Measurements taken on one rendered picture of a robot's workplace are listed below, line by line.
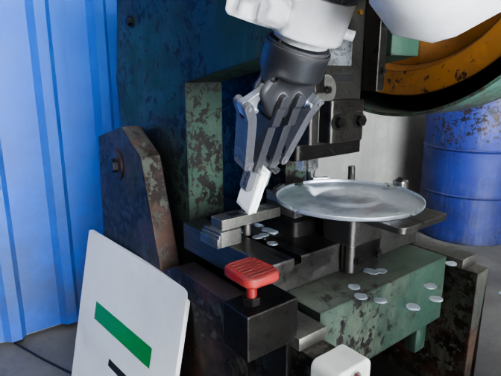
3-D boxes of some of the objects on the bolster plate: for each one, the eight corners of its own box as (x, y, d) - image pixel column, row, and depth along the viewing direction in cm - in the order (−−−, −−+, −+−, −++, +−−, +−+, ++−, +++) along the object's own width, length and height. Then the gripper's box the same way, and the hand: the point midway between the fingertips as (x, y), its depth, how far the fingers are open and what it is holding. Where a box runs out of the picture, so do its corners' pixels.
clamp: (284, 230, 96) (285, 183, 93) (217, 249, 86) (216, 196, 83) (265, 223, 100) (265, 177, 98) (200, 240, 90) (198, 189, 88)
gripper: (277, 52, 44) (222, 236, 57) (361, 54, 52) (297, 214, 65) (234, 24, 49) (192, 200, 62) (317, 30, 57) (265, 184, 70)
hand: (252, 187), depth 61 cm, fingers closed
